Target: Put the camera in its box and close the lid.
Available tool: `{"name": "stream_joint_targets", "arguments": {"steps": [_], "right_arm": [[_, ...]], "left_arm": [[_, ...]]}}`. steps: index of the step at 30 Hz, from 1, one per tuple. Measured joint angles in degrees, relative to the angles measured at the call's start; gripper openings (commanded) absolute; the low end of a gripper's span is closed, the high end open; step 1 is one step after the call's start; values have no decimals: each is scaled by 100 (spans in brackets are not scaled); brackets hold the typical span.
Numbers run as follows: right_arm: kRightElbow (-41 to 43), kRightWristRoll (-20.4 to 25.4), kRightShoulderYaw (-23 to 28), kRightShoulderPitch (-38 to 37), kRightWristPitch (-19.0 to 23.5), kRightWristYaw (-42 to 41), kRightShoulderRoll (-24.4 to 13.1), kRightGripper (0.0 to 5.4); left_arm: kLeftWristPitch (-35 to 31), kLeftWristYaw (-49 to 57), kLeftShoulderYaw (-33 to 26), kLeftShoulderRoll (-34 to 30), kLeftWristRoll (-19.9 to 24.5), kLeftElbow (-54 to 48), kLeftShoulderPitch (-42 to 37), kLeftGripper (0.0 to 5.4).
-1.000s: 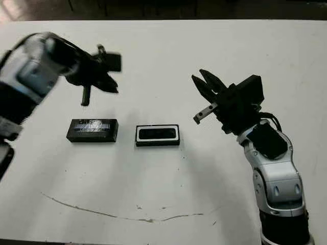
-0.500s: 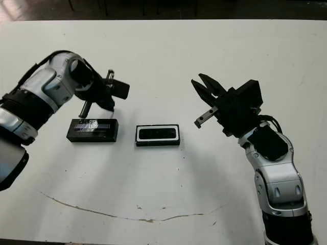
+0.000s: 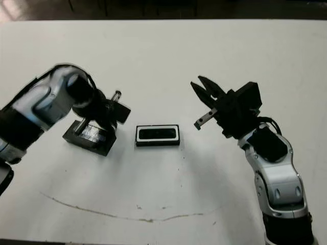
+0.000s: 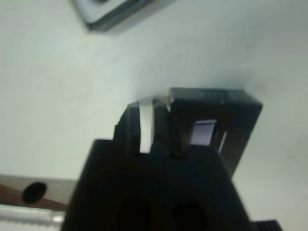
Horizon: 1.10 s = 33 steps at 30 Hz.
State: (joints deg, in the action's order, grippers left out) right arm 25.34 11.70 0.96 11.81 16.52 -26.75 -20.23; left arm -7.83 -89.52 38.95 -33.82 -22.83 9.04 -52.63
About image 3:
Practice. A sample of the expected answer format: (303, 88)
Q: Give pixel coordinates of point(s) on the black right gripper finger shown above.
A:
(212, 88)
(203, 97)

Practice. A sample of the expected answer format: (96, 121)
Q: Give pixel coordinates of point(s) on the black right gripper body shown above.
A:
(230, 114)

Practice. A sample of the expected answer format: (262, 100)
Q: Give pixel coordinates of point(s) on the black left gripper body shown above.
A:
(99, 112)

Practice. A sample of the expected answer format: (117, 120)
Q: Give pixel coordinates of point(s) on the glossy black box lid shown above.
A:
(87, 143)

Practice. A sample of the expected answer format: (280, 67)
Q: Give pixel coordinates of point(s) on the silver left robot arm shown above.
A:
(38, 102)

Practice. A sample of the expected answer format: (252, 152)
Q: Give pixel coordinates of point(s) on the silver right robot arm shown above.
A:
(278, 176)

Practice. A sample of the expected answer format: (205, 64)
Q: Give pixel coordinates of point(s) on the black box base white tray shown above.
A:
(157, 143)

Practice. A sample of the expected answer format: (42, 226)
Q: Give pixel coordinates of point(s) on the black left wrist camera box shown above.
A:
(120, 113)

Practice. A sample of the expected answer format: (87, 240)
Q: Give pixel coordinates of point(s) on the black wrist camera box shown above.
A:
(249, 97)
(120, 113)

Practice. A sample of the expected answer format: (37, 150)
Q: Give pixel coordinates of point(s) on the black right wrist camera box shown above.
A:
(249, 97)

